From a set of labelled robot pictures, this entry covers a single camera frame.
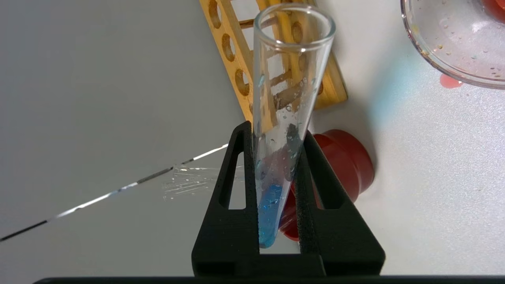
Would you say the test tube with red pigment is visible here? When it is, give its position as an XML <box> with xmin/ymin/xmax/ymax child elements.
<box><xmin>163</xmin><ymin>181</ymin><xmax>220</xmax><ymax>201</ymax></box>

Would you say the wooden test tube rack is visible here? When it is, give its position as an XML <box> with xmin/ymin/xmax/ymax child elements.
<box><xmin>199</xmin><ymin>0</ymin><xmax>348</xmax><ymax>123</ymax></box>

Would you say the clear glass dish with spout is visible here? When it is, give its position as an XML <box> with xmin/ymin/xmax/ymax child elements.
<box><xmin>400</xmin><ymin>0</ymin><xmax>505</xmax><ymax>90</ymax></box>

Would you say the dark red plastic cup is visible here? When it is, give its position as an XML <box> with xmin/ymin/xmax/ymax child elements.
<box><xmin>278</xmin><ymin>129</ymin><xmax>374</xmax><ymax>242</ymax></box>

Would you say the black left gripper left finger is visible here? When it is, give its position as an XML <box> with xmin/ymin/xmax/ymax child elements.
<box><xmin>192</xmin><ymin>121</ymin><xmax>261</xmax><ymax>277</ymax></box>

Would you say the test tube with blue pigment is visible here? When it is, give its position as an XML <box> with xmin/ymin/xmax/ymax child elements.
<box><xmin>252</xmin><ymin>3</ymin><xmax>336</xmax><ymax>249</ymax></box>

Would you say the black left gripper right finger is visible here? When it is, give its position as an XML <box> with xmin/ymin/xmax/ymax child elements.
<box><xmin>294</xmin><ymin>131</ymin><xmax>386</xmax><ymax>277</ymax></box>

